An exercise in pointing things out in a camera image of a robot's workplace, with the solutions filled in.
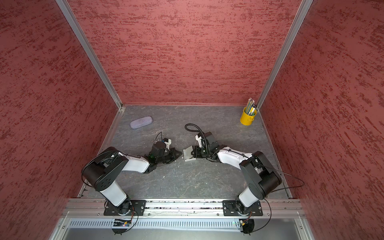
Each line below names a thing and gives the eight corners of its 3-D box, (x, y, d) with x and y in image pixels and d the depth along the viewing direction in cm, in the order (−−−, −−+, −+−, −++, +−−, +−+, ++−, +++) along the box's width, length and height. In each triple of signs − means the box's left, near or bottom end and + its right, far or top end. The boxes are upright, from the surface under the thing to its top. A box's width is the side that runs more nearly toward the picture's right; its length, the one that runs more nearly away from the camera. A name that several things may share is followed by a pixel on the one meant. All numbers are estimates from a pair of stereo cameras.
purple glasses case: (132, 130, 108) (130, 126, 105) (131, 124, 111) (129, 121, 108) (154, 123, 112) (152, 120, 109) (152, 118, 115) (151, 115, 112)
